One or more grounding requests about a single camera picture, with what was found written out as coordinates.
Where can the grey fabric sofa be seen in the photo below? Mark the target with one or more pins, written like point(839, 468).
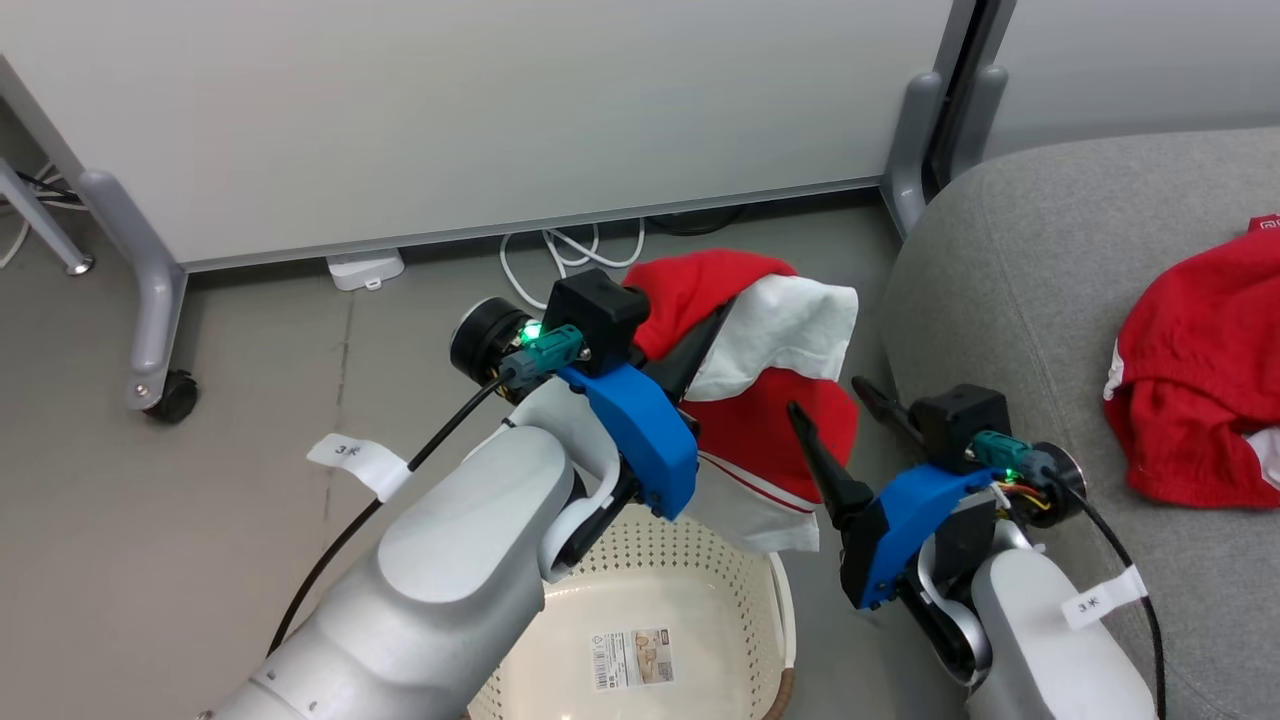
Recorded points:
point(1020, 260)

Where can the large white partition panel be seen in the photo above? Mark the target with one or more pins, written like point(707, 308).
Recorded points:
point(450, 110)

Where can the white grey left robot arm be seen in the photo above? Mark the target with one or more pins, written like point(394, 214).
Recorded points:
point(450, 570)

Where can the narrow white partition panel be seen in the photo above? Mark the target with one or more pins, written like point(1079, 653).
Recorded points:
point(1130, 60)

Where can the white perforated laundry basket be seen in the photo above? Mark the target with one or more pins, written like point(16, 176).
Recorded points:
point(660, 590)

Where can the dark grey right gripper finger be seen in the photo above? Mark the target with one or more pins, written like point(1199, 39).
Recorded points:
point(830, 470)
point(885, 408)

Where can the black caster wheel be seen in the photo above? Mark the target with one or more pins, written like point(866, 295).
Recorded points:
point(175, 397)

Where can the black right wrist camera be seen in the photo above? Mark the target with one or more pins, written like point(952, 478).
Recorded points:
point(960, 418)

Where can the teal left camera connector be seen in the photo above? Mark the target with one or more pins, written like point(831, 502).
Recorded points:
point(545, 355)

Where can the white power adapter box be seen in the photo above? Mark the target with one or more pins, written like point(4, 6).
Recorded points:
point(365, 268)

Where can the red garment with white trim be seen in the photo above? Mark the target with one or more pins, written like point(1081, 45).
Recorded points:
point(1200, 400)

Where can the basket product sticker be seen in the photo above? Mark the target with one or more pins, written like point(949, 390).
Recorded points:
point(632, 658)

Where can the red and white striped-hem garment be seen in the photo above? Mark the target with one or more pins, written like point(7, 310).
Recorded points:
point(780, 430)

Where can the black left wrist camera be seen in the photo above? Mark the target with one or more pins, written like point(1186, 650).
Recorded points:
point(598, 310)

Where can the grey partition leg with caster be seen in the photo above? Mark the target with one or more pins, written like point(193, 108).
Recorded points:
point(150, 290)

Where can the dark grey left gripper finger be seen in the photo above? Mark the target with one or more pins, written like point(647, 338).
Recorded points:
point(700, 350)

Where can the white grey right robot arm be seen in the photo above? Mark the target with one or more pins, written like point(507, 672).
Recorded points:
point(1050, 650)

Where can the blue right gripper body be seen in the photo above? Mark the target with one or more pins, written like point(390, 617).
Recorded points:
point(905, 520)

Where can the teal right camera connector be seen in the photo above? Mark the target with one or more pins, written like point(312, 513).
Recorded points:
point(998, 452)

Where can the teal camera connector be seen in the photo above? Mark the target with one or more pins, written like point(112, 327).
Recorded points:
point(545, 355)
point(998, 452)

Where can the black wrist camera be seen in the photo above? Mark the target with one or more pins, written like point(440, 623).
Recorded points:
point(598, 310)
point(960, 418)

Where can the grey metal table leg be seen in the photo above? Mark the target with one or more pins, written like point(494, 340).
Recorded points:
point(45, 230)

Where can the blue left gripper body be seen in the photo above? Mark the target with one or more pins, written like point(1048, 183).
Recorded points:
point(650, 440)

